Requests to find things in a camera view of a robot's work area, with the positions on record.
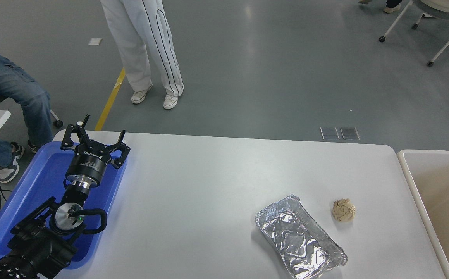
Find clear floor plate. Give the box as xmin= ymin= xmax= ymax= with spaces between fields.
xmin=340 ymin=127 xmax=360 ymax=140
xmin=320 ymin=127 xmax=340 ymax=140

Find silver foil tray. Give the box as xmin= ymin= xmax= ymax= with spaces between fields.
xmin=255 ymin=195 xmax=348 ymax=279

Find standing person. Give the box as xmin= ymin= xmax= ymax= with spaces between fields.
xmin=100 ymin=0 xmax=184 ymax=110

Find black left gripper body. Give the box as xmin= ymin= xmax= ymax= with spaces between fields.
xmin=65 ymin=141 xmax=113 ymax=187

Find dark office chair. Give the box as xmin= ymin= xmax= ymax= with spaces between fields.
xmin=0 ymin=93 xmax=64 ymax=129

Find crumpled tan paper ball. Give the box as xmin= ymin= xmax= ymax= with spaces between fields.
xmin=332 ymin=198 xmax=356 ymax=222

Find walking person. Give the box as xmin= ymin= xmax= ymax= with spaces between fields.
xmin=358 ymin=0 xmax=403 ymax=14

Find large pale bin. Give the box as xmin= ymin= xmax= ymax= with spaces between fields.
xmin=397 ymin=149 xmax=449 ymax=279

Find seated person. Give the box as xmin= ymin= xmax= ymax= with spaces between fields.
xmin=0 ymin=25 xmax=54 ymax=184

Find blue plastic tray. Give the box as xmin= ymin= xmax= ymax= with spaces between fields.
xmin=0 ymin=141 xmax=128 ymax=270

